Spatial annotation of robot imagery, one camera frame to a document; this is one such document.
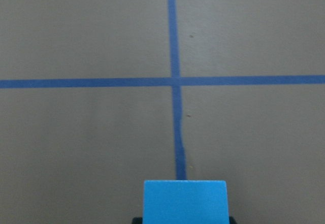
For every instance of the blue cube block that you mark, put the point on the blue cube block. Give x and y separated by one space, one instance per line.
185 201

